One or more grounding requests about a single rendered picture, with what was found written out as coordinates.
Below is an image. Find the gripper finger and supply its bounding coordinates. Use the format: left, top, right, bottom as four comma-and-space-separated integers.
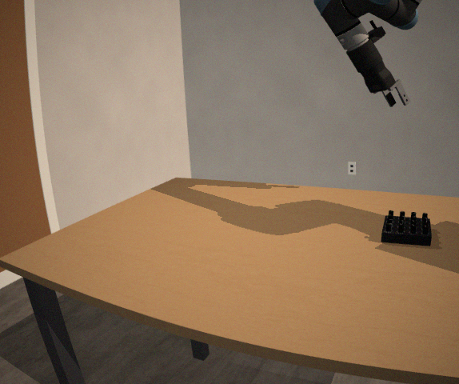
388, 79, 410, 106
382, 90, 396, 107

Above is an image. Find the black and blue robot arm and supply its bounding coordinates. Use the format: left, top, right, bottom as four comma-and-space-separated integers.
313, 0, 422, 37

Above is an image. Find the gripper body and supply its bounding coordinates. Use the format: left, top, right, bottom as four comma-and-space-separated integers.
337, 20, 396, 93

